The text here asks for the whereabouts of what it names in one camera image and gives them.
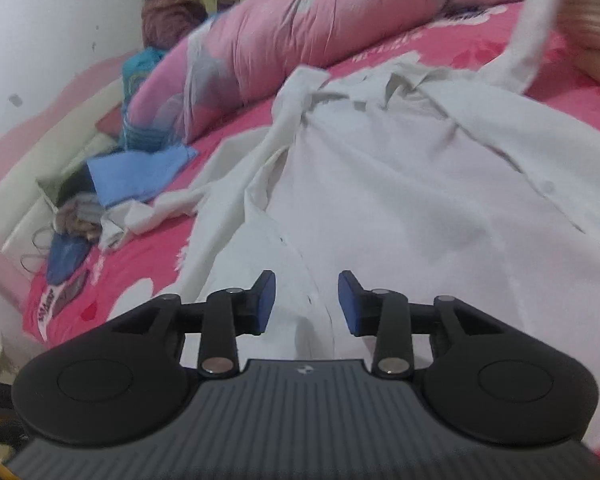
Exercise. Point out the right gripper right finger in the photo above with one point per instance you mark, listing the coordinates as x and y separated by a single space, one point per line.
476 374

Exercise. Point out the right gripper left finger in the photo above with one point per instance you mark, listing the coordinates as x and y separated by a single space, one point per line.
134 374

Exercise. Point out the white shirt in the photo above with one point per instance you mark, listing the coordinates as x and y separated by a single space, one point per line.
424 180

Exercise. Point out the pile of mixed clothes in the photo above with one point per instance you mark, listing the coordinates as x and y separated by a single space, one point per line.
81 216

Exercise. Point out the blue jeans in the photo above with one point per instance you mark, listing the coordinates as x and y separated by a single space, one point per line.
66 254

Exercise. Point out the blue cloth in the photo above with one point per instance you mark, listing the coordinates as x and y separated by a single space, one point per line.
136 175

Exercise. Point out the black garment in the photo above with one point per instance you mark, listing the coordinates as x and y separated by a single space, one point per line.
80 181

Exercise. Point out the grey patterned pillow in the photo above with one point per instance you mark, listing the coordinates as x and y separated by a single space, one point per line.
49 186

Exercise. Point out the teal blue blanket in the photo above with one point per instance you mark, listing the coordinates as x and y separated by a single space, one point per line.
135 71

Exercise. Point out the pink white headboard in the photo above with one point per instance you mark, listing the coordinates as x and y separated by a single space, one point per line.
17 142

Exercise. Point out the red pillow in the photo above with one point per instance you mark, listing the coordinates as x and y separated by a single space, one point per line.
111 123

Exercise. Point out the pink grey rolled duvet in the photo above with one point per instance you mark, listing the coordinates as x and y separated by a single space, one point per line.
244 55

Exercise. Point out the person in purple jacket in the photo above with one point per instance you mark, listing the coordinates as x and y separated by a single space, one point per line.
166 22

